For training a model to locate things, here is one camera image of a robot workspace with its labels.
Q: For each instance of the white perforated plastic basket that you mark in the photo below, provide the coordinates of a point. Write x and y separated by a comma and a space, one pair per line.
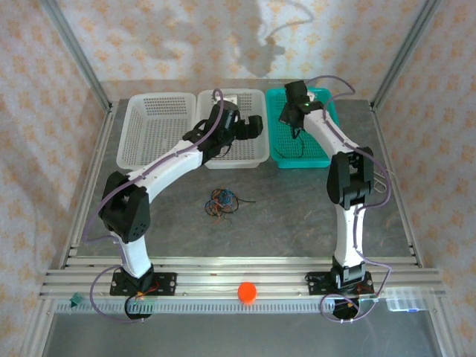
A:
156, 122
241, 156

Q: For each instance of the aluminium frame post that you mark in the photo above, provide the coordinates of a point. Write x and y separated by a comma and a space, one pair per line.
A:
403, 56
80, 56

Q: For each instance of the orange round puck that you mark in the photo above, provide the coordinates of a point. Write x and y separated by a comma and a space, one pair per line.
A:
247, 292

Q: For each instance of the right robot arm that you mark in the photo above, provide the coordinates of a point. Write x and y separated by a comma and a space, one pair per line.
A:
347, 230

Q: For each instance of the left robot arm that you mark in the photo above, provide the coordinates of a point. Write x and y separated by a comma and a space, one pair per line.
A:
130, 256

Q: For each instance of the small green connector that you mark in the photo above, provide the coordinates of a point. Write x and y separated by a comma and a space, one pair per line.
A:
77, 299

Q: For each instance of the teal perforated plastic basket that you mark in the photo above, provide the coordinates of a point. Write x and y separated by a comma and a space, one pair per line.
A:
282, 148

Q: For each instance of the aluminium side rail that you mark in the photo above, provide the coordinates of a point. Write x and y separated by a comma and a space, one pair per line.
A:
405, 223
89, 189

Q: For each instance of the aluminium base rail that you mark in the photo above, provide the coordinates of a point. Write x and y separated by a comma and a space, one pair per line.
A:
223, 277

